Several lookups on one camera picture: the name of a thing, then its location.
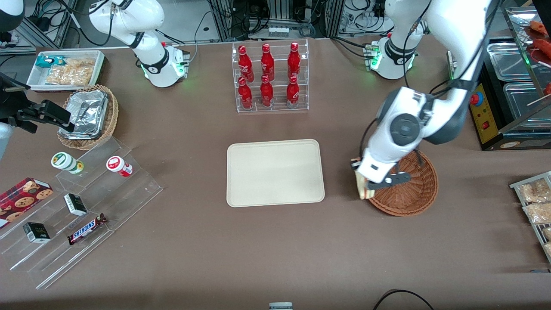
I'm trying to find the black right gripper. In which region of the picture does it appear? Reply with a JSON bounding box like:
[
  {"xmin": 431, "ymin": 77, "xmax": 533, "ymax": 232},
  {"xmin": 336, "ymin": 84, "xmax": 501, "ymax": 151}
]
[{"xmin": 0, "ymin": 72, "xmax": 71, "ymax": 133}]

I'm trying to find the triangular packed sandwich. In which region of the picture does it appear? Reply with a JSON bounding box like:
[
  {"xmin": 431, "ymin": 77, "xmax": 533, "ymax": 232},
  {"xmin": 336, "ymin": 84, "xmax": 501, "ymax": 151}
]
[{"xmin": 350, "ymin": 157, "xmax": 376, "ymax": 201}]

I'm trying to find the white rectangular snack tray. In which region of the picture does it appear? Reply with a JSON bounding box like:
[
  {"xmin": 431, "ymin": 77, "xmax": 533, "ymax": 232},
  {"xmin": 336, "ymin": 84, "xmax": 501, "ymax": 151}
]
[{"xmin": 26, "ymin": 50, "xmax": 106, "ymax": 92}]

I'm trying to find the brown wicker basket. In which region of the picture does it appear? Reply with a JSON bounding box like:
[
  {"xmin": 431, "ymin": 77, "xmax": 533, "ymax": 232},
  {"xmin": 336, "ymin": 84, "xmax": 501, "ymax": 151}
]
[{"xmin": 367, "ymin": 149, "xmax": 439, "ymax": 217}]

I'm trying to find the light wicker basket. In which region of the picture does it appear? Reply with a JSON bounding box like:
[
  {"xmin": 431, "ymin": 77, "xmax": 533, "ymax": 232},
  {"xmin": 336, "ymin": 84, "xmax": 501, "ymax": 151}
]
[{"xmin": 57, "ymin": 85, "xmax": 119, "ymax": 150}]

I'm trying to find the beige plastic serving tray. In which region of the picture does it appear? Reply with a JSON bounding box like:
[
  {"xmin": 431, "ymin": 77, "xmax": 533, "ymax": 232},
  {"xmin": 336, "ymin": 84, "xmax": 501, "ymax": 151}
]
[{"xmin": 226, "ymin": 139, "xmax": 325, "ymax": 208}]

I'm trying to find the grey snack display tray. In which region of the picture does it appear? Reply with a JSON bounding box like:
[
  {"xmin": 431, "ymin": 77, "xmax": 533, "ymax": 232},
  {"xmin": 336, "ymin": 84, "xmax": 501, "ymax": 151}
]
[{"xmin": 510, "ymin": 171, "xmax": 551, "ymax": 263}]

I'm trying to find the aluminium foil container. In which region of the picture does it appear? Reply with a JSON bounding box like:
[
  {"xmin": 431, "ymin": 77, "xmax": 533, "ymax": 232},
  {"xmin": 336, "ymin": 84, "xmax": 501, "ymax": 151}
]
[
  {"xmin": 58, "ymin": 123, "xmax": 104, "ymax": 140},
  {"xmin": 65, "ymin": 90, "xmax": 108, "ymax": 137}
]

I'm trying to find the green sunflower lid cup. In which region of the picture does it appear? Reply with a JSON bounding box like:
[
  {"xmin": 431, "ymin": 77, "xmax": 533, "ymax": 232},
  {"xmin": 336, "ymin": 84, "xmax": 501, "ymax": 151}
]
[{"xmin": 51, "ymin": 152, "xmax": 84, "ymax": 175}]

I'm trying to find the clear bag of chips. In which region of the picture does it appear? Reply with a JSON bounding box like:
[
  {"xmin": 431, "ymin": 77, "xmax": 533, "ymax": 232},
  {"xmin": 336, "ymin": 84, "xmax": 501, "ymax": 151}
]
[
  {"xmin": 45, "ymin": 65, "xmax": 93, "ymax": 86},
  {"xmin": 65, "ymin": 57, "xmax": 96, "ymax": 71}
]

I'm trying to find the teal snack packet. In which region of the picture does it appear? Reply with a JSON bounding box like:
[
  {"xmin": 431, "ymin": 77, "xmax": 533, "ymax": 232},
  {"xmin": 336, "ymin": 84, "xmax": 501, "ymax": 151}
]
[{"xmin": 35, "ymin": 55, "xmax": 65, "ymax": 69}]

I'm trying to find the red tartan cookie box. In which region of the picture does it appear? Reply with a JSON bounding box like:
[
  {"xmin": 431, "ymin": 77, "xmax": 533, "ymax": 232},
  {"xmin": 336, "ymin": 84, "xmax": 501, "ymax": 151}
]
[{"xmin": 0, "ymin": 177, "xmax": 53, "ymax": 229}]

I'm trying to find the red lid snack cup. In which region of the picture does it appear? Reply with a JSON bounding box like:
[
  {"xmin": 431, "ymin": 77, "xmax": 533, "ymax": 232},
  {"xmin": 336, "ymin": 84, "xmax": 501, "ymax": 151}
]
[{"xmin": 106, "ymin": 156, "xmax": 133, "ymax": 177}]

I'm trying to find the small black carton box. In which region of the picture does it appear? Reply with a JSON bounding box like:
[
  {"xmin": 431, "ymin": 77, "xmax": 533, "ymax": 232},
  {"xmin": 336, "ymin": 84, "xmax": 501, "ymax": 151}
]
[
  {"xmin": 23, "ymin": 222, "xmax": 51, "ymax": 244},
  {"xmin": 64, "ymin": 193, "xmax": 88, "ymax": 217}
]

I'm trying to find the clear acrylic stepped shelf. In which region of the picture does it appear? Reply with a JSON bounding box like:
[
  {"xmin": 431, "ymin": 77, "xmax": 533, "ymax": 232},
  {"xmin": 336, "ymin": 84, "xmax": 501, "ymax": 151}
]
[{"xmin": 0, "ymin": 137, "xmax": 163, "ymax": 290}]

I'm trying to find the Snickers chocolate bar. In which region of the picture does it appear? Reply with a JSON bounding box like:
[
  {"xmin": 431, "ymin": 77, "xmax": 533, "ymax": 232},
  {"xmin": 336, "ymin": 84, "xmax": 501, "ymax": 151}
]
[{"xmin": 68, "ymin": 213, "xmax": 108, "ymax": 246}]

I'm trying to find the clear acrylic bottle rack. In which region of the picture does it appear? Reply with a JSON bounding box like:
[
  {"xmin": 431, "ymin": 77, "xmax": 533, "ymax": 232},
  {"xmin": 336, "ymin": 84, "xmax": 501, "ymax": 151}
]
[{"xmin": 232, "ymin": 39, "xmax": 310, "ymax": 113}]

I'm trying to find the red cola bottle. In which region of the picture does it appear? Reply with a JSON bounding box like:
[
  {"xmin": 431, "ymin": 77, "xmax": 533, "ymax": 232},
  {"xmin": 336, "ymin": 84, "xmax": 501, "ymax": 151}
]
[
  {"xmin": 260, "ymin": 43, "xmax": 275, "ymax": 81},
  {"xmin": 238, "ymin": 45, "xmax": 254, "ymax": 82},
  {"xmin": 288, "ymin": 42, "xmax": 301, "ymax": 79},
  {"xmin": 286, "ymin": 75, "xmax": 300, "ymax": 108},
  {"xmin": 238, "ymin": 77, "xmax": 254, "ymax": 109},
  {"xmin": 260, "ymin": 75, "xmax": 274, "ymax": 107}
]

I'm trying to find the black food warmer cabinet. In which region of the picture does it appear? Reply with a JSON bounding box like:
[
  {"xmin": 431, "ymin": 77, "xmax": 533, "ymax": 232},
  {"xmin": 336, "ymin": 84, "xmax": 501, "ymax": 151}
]
[{"xmin": 447, "ymin": 0, "xmax": 551, "ymax": 151}]

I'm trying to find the white power strip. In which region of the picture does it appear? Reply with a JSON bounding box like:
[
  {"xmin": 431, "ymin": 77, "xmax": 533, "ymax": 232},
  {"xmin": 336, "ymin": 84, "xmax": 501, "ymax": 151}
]
[{"xmin": 340, "ymin": 12, "xmax": 388, "ymax": 34}]

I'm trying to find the stainless steel pan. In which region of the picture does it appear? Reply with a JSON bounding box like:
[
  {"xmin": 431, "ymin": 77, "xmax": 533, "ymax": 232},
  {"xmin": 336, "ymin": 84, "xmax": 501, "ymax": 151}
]
[
  {"xmin": 486, "ymin": 42, "xmax": 536, "ymax": 82},
  {"xmin": 503, "ymin": 82, "xmax": 551, "ymax": 120}
]

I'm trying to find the black floor cable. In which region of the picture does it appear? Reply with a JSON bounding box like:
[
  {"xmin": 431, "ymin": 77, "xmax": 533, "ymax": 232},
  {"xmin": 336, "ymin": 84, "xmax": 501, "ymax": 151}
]
[{"xmin": 372, "ymin": 289, "xmax": 435, "ymax": 310}]

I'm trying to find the aluminium profile frame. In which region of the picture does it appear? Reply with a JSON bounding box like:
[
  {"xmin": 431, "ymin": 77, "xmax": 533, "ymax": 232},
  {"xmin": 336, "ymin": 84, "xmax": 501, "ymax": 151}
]
[{"xmin": 207, "ymin": 0, "xmax": 345, "ymax": 41}]

